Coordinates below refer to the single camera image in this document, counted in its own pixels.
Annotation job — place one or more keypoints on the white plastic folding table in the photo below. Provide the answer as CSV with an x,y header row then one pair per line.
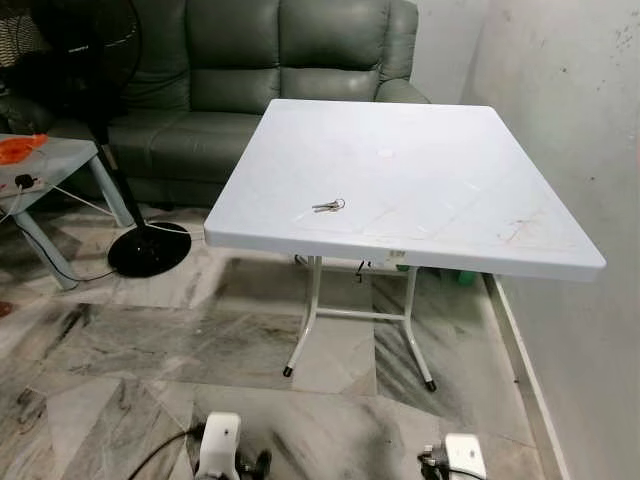
x,y
400,170

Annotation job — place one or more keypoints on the black standing fan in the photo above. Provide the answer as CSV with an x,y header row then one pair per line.
x,y
150,250

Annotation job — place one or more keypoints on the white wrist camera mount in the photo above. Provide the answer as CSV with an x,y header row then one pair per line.
x,y
220,445
466,458

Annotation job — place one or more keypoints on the small barcode label sticker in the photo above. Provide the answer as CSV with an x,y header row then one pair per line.
x,y
397,256

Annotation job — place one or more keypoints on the green plastic item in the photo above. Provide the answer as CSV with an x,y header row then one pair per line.
x,y
466,277

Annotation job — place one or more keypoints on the orange plastic bag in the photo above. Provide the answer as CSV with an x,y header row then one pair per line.
x,y
18,150

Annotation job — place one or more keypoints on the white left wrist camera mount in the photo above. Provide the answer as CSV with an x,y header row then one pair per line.
x,y
220,445

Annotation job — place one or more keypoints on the green leather sofa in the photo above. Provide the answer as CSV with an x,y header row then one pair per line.
x,y
230,60

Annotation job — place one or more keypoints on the black power plug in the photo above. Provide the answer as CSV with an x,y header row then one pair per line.
x,y
25,181

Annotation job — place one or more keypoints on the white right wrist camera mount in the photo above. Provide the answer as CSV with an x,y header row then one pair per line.
x,y
466,458

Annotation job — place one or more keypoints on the glass side table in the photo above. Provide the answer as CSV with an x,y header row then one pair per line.
x,y
60,160

